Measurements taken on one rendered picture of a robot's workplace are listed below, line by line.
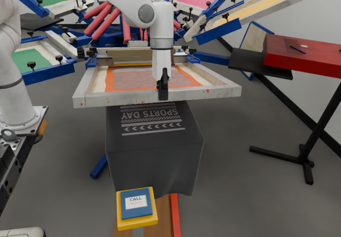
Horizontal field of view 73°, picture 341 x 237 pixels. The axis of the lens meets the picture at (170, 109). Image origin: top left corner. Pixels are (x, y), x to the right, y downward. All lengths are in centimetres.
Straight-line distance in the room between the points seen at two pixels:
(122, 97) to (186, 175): 63
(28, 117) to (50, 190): 133
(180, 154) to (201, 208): 96
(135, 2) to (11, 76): 44
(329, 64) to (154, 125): 122
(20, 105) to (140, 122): 52
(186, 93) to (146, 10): 31
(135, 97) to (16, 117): 40
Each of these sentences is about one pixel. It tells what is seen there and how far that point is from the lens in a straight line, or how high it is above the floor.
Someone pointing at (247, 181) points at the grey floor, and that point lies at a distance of 225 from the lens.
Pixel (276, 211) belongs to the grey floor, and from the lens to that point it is 217.
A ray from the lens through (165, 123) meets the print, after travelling 115.
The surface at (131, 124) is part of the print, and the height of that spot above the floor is 95.
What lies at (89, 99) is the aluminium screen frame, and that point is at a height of 126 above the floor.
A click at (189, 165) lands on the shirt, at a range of 118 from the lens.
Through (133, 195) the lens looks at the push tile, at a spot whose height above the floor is 97.
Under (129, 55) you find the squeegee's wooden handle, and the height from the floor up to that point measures 116.
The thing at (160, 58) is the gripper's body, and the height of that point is 139.
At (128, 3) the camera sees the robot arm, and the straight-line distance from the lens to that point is 65.
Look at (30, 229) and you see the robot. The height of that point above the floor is 28.
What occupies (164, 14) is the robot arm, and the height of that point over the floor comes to 151.
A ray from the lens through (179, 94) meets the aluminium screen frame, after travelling 80.
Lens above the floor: 169
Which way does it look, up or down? 36 degrees down
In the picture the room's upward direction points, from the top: 4 degrees clockwise
